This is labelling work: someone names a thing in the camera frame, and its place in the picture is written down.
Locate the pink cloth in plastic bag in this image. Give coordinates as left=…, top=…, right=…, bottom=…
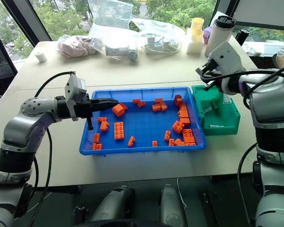
left=56, top=35, right=105, bottom=59

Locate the blue plastic bin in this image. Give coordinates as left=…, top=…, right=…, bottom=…
left=79, top=86, right=207, bottom=157

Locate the white panel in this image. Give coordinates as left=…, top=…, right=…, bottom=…
left=231, top=0, right=284, bottom=31

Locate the grey white cylinder device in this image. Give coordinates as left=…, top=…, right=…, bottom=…
left=105, top=44, right=140, bottom=61

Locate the white tumbler with black lid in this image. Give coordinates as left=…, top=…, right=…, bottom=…
left=204, top=15, right=237, bottom=58

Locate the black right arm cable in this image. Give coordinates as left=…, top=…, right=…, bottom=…
left=202, top=66, right=284, bottom=109

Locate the thin white cord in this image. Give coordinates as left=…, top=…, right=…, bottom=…
left=177, top=177, right=188, bottom=215

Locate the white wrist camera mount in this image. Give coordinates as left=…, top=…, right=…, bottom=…
left=64, top=73, right=88, bottom=122
left=207, top=42, right=246, bottom=78

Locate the grey rounded robot leg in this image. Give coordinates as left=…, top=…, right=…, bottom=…
left=159, top=184, right=187, bottom=227
left=91, top=185, right=136, bottom=223

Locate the white foam block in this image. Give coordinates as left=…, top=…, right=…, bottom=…
left=186, top=27, right=204, bottom=55

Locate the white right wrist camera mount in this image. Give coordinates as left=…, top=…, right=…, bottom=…
left=207, top=42, right=246, bottom=78

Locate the white power strip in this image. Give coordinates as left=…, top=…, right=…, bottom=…
left=143, top=34, right=182, bottom=54

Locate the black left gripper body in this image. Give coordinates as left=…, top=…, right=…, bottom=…
left=73, top=94, right=94, bottom=131

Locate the small white roll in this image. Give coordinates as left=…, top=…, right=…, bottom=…
left=35, top=51, right=48, bottom=63

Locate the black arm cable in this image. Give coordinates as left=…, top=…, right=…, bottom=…
left=26, top=71, right=76, bottom=227
left=202, top=66, right=284, bottom=109

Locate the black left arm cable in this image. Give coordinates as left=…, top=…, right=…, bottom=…
left=26, top=71, right=76, bottom=227

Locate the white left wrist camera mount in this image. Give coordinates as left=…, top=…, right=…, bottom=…
left=64, top=73, right=88, bottom=122

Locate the large orange block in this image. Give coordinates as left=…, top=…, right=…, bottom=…
left=112, top=104, right=126, bottom=117

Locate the pale yellow plastic cup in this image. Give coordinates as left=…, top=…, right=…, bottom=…
left=191, top=17, right=205, bottom=32
left=190, top=29, right=204, bottom=44

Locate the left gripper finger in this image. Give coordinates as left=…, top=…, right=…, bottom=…
left=89, top=97, right=120, bottom=105
left=91, top=103, right=119, bottom=112

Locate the large clear plastic bag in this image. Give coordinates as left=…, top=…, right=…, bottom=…
left=87, top=0, right=188, bottom=59

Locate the purple plastic item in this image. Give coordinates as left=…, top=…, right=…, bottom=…
left=203, top=26, right=214, bottom=45

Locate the black cylinder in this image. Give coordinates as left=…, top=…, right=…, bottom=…
left=235, top=28, right=252, bottom=45

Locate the green plastic bin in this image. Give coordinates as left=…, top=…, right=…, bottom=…
left=191, top=85, right=241, bottom=137

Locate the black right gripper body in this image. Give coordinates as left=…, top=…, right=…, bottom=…
left=202, top=59, right=225, bottom=81

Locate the black mesh chair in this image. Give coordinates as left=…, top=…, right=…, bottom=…
left=0, top=34, right=19, bottom=113

